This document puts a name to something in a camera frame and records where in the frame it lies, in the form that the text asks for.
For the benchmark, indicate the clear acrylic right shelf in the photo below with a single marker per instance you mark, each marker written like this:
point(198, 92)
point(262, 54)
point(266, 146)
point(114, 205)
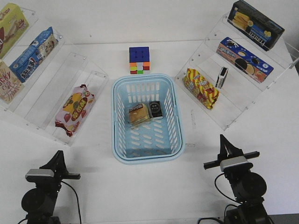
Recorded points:
point(240, 90)

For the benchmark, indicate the blue sandwich cookie box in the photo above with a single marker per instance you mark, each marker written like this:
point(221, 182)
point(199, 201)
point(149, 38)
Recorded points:
point(244, 60)

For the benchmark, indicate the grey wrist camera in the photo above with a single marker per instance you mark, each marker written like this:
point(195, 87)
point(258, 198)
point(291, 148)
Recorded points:
point(39, 175)
point(235, 162)

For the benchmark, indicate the clear acrylic left shelf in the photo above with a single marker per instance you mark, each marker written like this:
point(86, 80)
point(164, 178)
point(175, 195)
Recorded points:
point(49, 87)

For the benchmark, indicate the yellow-green snack box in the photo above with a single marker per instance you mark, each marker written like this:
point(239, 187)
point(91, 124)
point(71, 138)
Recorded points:
point(13, 24)

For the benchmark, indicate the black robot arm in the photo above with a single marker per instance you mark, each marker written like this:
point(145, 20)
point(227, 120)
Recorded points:
point(40, 201)
point(248, 187)

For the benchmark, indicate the pink fruit snack bag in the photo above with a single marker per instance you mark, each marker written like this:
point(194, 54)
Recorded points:
point(75, 110)

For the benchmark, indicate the black white tissue pack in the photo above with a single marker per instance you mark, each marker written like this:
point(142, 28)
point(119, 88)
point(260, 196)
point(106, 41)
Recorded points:
point(155, 110)
point(221, 77)

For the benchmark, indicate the colourful puzzle cube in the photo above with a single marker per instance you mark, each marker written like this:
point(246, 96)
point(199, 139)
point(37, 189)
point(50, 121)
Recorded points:
point(139, 60)

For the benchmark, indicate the beige Pocky box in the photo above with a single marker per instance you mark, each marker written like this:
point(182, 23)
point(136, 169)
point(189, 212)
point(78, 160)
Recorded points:
point(10, 85)

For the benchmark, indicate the red yellow striped snack bag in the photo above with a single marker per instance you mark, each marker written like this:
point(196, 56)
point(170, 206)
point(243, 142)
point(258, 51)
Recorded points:
point(201, 88)

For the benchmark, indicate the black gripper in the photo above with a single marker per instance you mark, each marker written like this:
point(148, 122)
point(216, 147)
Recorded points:
point(227, 150)
point(56, 164)

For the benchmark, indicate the bread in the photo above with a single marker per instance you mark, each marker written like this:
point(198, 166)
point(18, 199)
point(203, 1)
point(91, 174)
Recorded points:
point(138, 114)

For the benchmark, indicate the light blue plastic basket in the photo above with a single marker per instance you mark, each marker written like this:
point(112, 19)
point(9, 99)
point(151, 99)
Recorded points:
point(151, 141)

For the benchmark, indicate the blue cookie bag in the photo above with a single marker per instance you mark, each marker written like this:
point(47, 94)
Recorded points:
point(28, 61)

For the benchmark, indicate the clear acrylic shelf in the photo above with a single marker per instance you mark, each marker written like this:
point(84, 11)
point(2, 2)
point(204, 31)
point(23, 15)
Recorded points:
point(240, 90)
point(49, 87)

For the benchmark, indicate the black cracker box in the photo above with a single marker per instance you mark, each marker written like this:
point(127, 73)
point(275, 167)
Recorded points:
point(259, 28)

